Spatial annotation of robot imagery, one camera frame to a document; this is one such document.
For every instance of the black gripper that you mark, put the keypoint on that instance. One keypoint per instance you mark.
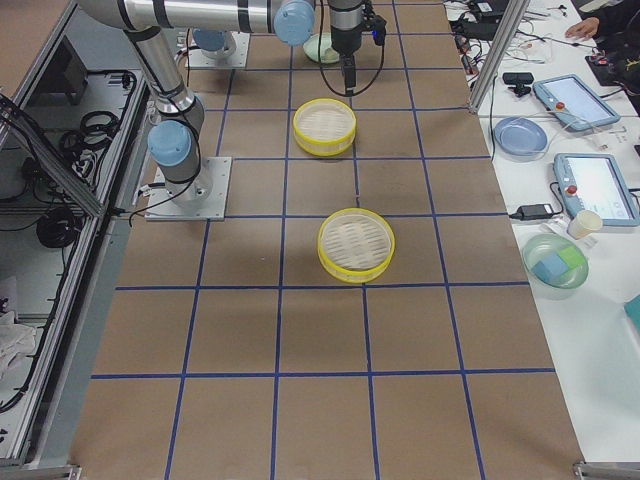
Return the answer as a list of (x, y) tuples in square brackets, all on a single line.
[(345, 42)]

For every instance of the yellow bamboo steamer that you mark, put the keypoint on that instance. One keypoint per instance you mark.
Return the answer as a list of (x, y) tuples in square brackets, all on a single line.
[(355, 245), (324, 127)]

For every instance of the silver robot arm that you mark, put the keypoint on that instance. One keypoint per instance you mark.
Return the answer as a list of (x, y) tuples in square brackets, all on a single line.
[(181, 112), (345, 25)]

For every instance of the person's hand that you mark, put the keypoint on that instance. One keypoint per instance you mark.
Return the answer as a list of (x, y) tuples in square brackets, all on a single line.
[(585, 29)]

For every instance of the light green plate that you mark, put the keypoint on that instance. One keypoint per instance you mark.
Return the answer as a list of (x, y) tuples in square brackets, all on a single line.
[(318, 48)]

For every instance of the black webcam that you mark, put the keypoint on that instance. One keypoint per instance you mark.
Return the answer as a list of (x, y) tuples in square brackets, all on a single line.
[(518, 82)]

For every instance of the blue plate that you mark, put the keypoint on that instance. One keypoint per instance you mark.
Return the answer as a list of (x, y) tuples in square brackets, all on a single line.
[(520, 137)]

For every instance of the far blue teach pendant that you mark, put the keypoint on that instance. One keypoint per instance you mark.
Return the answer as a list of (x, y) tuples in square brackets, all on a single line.
[(574, 103)]

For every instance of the blue teach pendant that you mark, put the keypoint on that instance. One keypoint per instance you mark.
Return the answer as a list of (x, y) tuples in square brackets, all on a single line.
[(594, 182), (574, 103)]

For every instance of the black power adapter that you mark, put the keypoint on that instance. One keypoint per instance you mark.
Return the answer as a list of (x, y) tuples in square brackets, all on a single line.
[(531, 212)]

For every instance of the near blue teach pendant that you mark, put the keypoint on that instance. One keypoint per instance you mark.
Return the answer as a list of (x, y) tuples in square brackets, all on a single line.
[(594, 182)]

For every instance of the paper cup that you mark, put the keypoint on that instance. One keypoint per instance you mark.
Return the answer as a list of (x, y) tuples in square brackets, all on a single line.
[(585, 222)]

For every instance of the blue sponge block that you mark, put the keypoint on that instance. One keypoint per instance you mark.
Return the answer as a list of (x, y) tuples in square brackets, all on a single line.
[(550, 269)]

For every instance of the clear green bowl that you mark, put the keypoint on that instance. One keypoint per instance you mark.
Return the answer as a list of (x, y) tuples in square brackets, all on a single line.
[(538, 247)]

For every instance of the green sponge block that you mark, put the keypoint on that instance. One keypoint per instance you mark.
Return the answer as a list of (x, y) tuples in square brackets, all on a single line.
[(572, 256)]

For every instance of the white crumpled cloth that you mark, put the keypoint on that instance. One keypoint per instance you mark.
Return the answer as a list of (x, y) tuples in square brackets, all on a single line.
[(17, 341)]

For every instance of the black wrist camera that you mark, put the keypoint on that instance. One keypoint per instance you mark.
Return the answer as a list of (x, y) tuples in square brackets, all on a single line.
[(376, 25)]

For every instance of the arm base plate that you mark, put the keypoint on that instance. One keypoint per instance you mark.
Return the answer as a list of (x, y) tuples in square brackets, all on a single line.
[(232, 56), (205, 199)]

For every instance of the aluminium frame post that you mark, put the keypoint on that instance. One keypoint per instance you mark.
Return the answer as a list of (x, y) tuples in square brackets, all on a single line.
[(507, 27)]

